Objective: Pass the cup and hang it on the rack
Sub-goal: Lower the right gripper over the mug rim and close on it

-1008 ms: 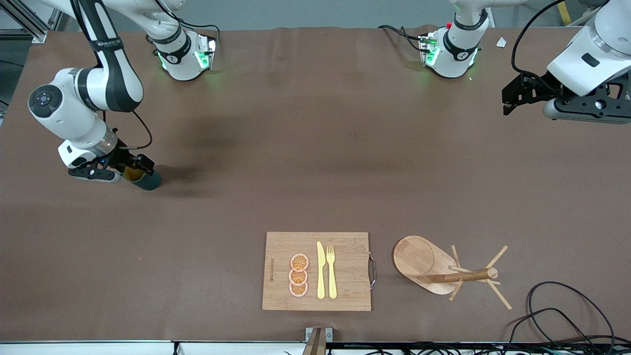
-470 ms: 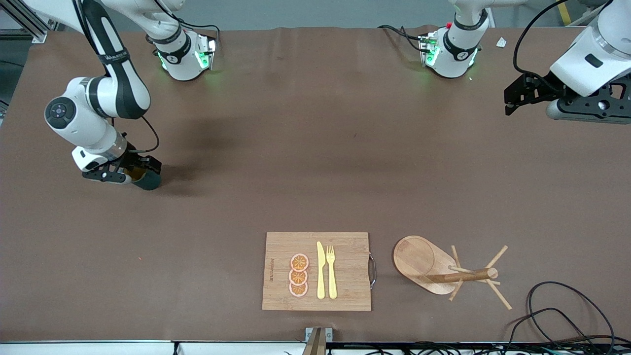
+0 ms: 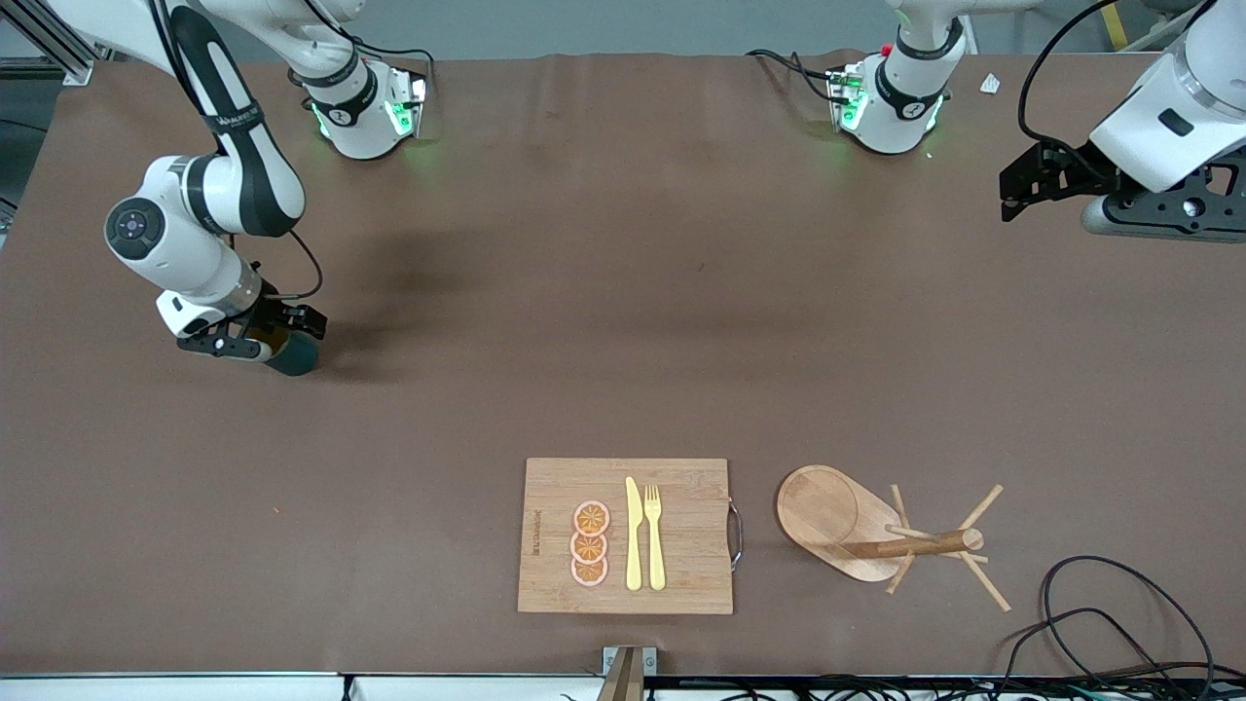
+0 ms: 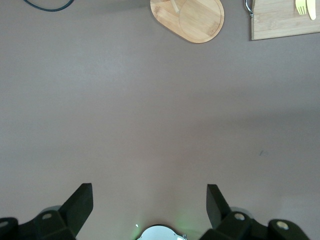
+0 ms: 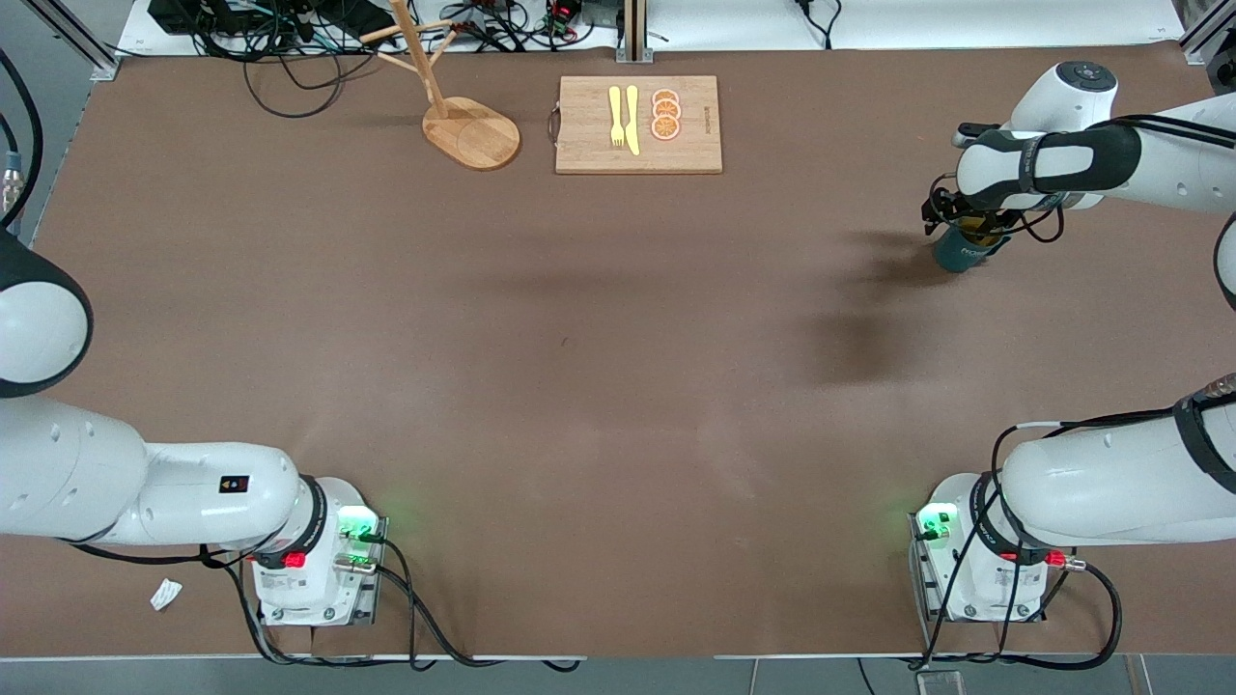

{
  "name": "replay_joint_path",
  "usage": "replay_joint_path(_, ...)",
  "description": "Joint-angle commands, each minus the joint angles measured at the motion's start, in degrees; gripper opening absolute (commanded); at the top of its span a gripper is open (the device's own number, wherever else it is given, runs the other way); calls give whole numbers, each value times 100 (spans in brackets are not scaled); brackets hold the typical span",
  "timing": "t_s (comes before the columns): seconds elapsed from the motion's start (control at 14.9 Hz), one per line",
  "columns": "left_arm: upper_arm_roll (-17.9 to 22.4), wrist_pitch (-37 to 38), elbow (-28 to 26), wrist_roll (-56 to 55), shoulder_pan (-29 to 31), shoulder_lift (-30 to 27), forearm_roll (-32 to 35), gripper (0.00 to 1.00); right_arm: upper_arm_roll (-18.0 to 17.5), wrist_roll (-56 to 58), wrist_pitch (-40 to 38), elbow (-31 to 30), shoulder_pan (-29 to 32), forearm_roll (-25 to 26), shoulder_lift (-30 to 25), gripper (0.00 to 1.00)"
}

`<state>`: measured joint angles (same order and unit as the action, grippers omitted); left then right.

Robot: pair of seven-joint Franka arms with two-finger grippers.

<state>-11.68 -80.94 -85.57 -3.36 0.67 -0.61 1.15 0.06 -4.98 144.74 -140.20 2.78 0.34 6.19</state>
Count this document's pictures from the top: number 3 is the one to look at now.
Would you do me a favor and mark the black looped cable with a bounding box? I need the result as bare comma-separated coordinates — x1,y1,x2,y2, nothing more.
993,609,1169,701
1042,555,1218,701

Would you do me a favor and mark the dark teal cup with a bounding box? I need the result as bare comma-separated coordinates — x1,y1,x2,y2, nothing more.
265,329,321,378

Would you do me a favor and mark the black right base cable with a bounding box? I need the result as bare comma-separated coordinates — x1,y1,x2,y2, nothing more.
302,0,436,93

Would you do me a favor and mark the wooden mug rack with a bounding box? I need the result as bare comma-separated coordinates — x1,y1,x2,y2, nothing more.
776,464,1013,613

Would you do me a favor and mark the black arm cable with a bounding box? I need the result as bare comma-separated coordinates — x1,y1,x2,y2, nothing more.
1018,0,1218,171
146,0,324,301

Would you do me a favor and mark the black left base cable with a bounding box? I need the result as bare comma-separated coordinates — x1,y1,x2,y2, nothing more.
748,49,838,103

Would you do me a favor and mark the wooden cutting board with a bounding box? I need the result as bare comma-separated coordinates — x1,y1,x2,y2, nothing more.
517,458,744,616

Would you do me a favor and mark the black base cable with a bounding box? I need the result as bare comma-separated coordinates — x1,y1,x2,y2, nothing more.
748,49,838,103
302,0,436,93

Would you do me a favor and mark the yellow plastic fork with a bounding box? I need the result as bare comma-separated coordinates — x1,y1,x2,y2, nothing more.
643,484,668,592

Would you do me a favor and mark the yellow plastic knife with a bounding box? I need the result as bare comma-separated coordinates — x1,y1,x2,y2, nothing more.
625,476,644,592

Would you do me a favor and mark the metal mount bracket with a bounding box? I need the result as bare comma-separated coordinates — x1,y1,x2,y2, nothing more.
599,646,658,701

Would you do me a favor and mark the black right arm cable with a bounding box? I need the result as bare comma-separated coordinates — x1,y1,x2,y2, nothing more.
146,0,324,301

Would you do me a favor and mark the aluminium frame profile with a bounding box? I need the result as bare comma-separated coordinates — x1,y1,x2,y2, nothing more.
0,0,98,87

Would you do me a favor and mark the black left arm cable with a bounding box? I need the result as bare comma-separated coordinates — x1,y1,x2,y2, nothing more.
1018,0,1218,171

